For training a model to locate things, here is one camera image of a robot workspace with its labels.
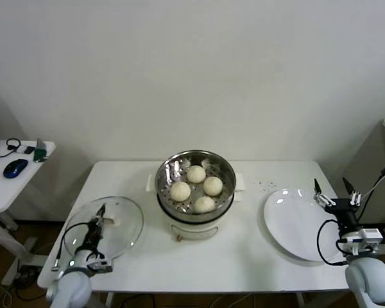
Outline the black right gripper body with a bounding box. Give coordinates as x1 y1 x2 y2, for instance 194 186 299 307
323 198 363 234

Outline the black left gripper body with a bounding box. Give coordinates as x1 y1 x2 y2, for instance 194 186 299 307
82 220 104 253

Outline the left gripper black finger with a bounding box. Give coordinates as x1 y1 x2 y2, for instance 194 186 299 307
92 205 107 228

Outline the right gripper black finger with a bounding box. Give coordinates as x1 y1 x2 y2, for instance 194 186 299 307
341 177 363 207
313 178 337 209

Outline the round glass pot lid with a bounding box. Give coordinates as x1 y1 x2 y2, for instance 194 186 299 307
63 196 146 261

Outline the white steamed baozi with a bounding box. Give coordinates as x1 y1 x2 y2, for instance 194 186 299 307
203 176 224 197
170 181 192 203
187 164 207 184
192 196 217 214

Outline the stainless steel steamer basket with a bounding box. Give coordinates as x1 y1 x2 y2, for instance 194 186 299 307
154 150 237 223

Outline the steel steamer pot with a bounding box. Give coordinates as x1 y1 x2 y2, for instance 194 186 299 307
146 171 246 242

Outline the large white plate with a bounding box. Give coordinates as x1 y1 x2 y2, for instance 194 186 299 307
263 188 347 261

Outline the floor power strip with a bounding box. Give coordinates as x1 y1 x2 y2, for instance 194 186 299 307
17 263 43 280

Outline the white side desk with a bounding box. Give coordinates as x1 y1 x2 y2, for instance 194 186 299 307
0 140 56 287

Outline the blue computer mouse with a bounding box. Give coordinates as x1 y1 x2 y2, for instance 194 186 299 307
3 158 29 180

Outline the thin white cable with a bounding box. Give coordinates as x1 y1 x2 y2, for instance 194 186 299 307
361 178 382 197

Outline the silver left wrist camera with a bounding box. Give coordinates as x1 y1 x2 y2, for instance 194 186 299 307
85 255 114 274

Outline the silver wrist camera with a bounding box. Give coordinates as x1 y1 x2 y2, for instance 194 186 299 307
85 255 114 274
339 227 384 255

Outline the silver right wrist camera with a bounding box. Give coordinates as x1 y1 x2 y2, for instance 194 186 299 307
339 227 384 255

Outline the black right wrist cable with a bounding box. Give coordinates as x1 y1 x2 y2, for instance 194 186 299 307
317 219 349 266

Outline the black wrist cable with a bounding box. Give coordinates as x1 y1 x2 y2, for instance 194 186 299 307
317 219 349 266
50 221 92 273

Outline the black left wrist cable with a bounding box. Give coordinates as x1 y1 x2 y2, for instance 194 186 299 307
50 221 92 273

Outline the black looped cord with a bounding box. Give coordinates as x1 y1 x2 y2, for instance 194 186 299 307
0 138 22 160

